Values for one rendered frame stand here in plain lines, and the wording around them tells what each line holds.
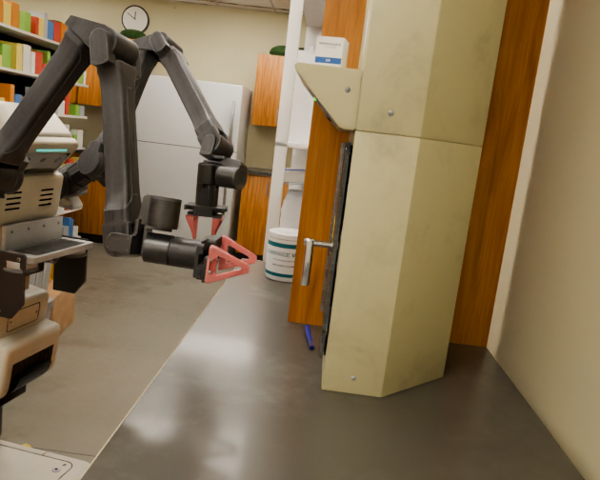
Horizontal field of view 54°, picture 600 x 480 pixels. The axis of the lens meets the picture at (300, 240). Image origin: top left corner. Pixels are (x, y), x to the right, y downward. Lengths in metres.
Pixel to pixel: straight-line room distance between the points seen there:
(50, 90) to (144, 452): 0.75
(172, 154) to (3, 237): 4.64
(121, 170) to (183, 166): 4.93
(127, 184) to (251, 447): 0.54
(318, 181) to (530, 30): 0.57
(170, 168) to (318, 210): 4.79
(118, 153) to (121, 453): 0.56
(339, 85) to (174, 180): 5.16
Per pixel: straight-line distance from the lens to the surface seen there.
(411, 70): 1.02
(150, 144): 6.16
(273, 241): 1.81
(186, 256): 1.09
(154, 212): 1.11
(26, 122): 1.32
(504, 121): 1.43
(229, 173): 1.44
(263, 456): 0.89
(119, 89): 1.20
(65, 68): 1.29
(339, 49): 1.10
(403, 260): 1.04
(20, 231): 1.58
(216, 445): 0.90
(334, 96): 1.01
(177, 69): 1.68
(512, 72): 1.44
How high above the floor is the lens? 1.39
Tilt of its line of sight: 10 degrees down
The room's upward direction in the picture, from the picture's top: 7 degrees clockwise
